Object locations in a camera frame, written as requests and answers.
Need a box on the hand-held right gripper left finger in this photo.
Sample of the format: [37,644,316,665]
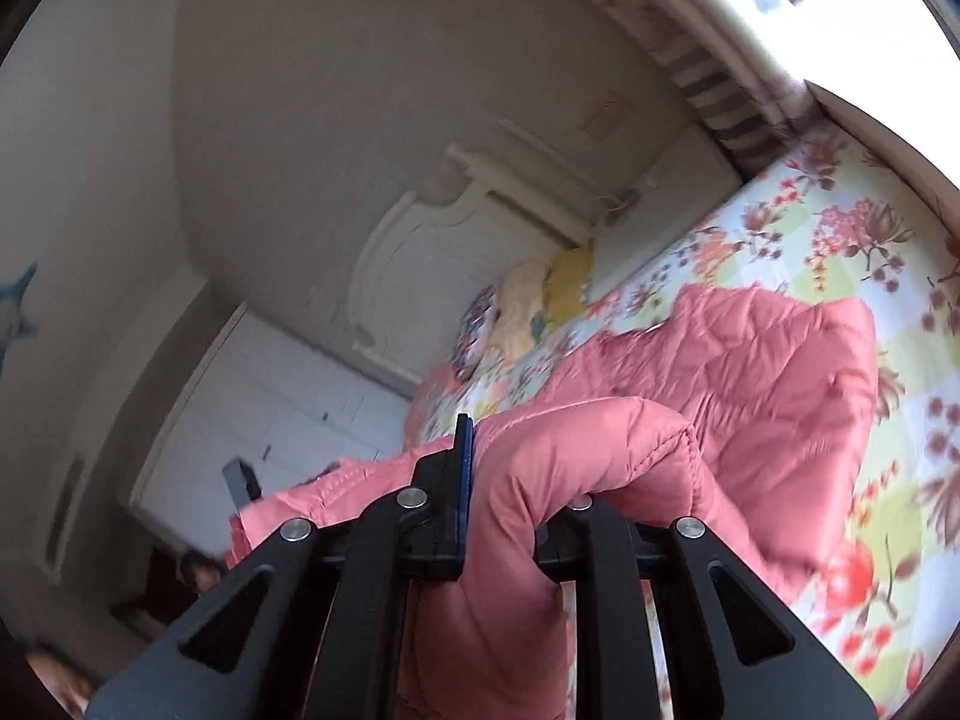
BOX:
[86,412,481,720]

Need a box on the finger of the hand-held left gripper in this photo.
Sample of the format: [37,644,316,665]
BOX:
[223,457,262,512]

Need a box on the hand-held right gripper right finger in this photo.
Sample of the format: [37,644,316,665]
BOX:
[536,499,878,720]

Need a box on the pink quilted jacket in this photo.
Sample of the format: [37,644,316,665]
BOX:
[225,286,878,720]

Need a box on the white wardrobe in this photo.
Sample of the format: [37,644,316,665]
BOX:
[127,304,410,556]

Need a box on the patterned round pillow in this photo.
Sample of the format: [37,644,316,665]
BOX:
[454,285,503,383]

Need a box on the black garment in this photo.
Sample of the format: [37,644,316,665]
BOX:
[112,544,226,623]

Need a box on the cream pillow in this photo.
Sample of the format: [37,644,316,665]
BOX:
[487,259,556,361]

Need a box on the white bed headboard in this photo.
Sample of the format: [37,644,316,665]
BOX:
[349,142,593,398]

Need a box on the yellow pillow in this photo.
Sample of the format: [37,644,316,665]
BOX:
[544,247,595,331]

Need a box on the floral bed sheet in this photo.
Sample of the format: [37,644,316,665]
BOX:
[405,124,960,713]

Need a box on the printed beige curtain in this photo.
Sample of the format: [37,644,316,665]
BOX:
[600,0,811,166]

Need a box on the window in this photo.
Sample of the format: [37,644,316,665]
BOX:
[660,0,960,91]

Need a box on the blue star wall decoration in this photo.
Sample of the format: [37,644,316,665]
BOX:
[0,262,38,372]

